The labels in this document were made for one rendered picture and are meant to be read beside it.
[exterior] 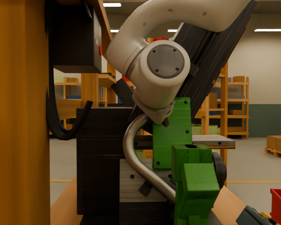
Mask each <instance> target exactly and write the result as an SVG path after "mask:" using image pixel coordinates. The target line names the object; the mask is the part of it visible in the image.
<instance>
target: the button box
mask: <svg viewBox="0 0 281 225"><path fill-rule="evenodd" d="M264 218H266V217H264V216H263V217H262V216H261V215H260V214H258V213H257V211H255V210H254V209H252V208H251V207H250V206H248V205H246V206H245V209H244V210H243V211H242V212H241V214H240V215H239V216H238V218H237V219H236V222H237V224H238V225H271V224H272V225H274V224H273V223H272V222H270V223H269V222H268V221H267V220H268V219H267V218H266V219H267V220H265V219H264Z"/></svg>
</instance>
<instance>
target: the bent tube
mask: <svg viewBox="0 0 281 225"><path fill-rule="evenodd" d="M149 118H150V117H148V116H147V115H146V114H145V113H144V112H142V113H141V114H140V115H139V116H138V117H137V118H136V119H135V120H133V121H132V122H131V124H130V125H129V126H128V128H127V129H126V132H125V134H124V138H123V151H124V155H125V158H126V160H127V162H128V163H129V165H130V166H131V167H132V169H134V170H135V171H136V172H137V173H138V174H139V175H140V176H142V177H143V178H144V179H145V180H146V181H147V182H149V183H150V184H151V185H152V186H153V187H154V188H155V189H157V190H158V191H159V192H160V193H161V194H162V195H163V196H164V197H165V198H167V199H168V200H169V201H170V202H171V203H172V204H174V205H175V193H176V191H175V190H174V189H173V188H172V187H170V185H168V184H167V183H166V182H165V181H164V180H163V179H161V178H160V177H159V176H158V175H157V174H156V173H154V172H153V171H152V170H151V169H150V168H149V167H147V166H146V165H145V164H144V163H143V162H142V161H141V160H140V159H139V158H138V157H137V155H136V153H135V150H134V139H135V136H136V134H137V132H138V131H139V130H140V129H141V128H142V127H143V126H144V125H145V124H146V123H147V122H148V120H149Z"/></svg>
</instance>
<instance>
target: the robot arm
mask: <svg viewBox="0 0 281 225"><path fill-rule="evenodd" d="M249 2H250V0H149V1H147V2H145V3H143V4H142V5H141V6H139V7H138V8H137V9H136V10H135V11H134V12H133V13H132V14H131V15H130V16H129V17H128V19H127V20H126V21H125V22H124V24H123V25H122V26H121V28H120V29H119V31H118V32H117V33H116V35H115V36H114V38H113V39H112V41H111V42H110V43H109V46H108V48H107V51H106V58H107V61H108V62H109V64H110V65H111V66H112V67H114V68H115V69H116V70H117V71H118V72H120V73H121V74H122V75H123V76H125V77H126V78H127V79H128V80H130V81H131V82H132V83H133V84H134V85H135V87H136V88H135V89H133V90H132V91H131V94H132V100H133V101H134V102H135V104H136V105H137V106H138V108H139V112H138V113H139V114H141V113H142V112H144V113H145V114H146V115H147V116H148V117H150V118H149V120H148V123H149V124H150V123H151V122H153V123H156V124H158V125H159V124H162V125H164V126H165V127H167V126H169V125H170V123H169V120H168V118H167V117H169V115H170V114H171V113H172V110H173V108H174V103H175V101H174V98H175V96H176V94H177V93H178V91H179V89H180V87H181V86H182V84H183V82H184V81H185V79H186V77H187V75H188V73H189V71H190V58H189V55H188V53H187V52H186V51H185V49H184V48H183V47H182V46H180V45H179V44H177V43H175V42H173V41H170V40H158V41H154V42H152V43H150V44H148V43H147V42H146V41H145V39H146V37H147V36H148V35H149V34H150V33H151V31H153V30H154V29H155V28H156V27H158V26H160V25H162V24H166V23H170V22H182V23H187V24H191V25H195V26H197V27H200V28H203V29H206V30H209V31H212V32H222V31H224V30H225V29H227V28H228V27H229V26H230V25H231V24H232V23H233V22H234V20H235V19H236V18H237V17H238V16H239V15H240V13H241V12H242V11H243V9H244V8H245V7H246V6H247V4H248V3H249Z"/></svg>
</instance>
